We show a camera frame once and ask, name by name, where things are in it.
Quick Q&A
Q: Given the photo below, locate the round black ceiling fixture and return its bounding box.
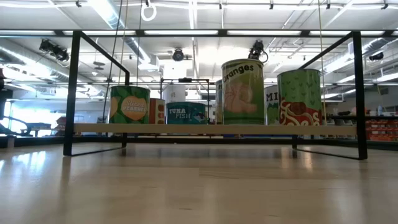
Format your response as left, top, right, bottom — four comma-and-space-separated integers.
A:
172, 48, 185, 62

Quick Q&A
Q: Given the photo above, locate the yellowish hanging cable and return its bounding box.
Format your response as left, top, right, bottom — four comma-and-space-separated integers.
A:
317, 0, 327, 126

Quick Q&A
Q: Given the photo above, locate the shelf with red bins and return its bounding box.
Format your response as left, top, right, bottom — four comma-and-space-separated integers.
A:
365, 115, 398, 142

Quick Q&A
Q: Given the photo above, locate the black overhead camera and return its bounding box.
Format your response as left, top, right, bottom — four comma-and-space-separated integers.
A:
248, 39, 269, 63

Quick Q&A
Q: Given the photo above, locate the black aluminium table frame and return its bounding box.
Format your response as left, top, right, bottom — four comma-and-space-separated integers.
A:
0, 136, 398, 152

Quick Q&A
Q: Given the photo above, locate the teal tuna fish can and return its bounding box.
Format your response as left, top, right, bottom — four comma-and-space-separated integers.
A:
165, 101, 208, 125

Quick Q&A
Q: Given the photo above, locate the green sliced peaches can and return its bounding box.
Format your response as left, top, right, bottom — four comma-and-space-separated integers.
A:
108, 85, 151, 124

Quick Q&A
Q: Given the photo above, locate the dark hanging cable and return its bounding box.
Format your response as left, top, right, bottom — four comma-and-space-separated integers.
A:
101, 0, 124, 124

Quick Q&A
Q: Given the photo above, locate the wooden shelf with black frame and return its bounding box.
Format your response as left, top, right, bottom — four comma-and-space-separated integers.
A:
63, 30, 369, 161

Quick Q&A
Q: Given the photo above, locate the overhead beam with light strips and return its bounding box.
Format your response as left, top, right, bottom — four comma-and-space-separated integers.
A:
0, 29, 398, 39

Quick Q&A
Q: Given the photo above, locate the green and red pasta can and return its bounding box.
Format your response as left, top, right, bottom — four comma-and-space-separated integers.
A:
277, 68, 323, 126

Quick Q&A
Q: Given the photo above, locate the white hanging ring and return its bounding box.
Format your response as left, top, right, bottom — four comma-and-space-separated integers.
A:
140, 0, 157, 22

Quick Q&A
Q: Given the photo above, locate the silver can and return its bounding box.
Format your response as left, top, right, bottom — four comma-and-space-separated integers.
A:
149, 98, 167, 125

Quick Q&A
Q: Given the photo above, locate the tall green oranges can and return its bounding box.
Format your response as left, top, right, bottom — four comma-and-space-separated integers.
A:
221, 58, 265, 126

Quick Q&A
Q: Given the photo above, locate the white and green can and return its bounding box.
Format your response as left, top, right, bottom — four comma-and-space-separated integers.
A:
263, 85, 280, 126

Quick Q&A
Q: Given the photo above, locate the teal labelled tall can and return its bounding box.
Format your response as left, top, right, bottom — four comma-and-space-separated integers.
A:
215, 79, 224, 125

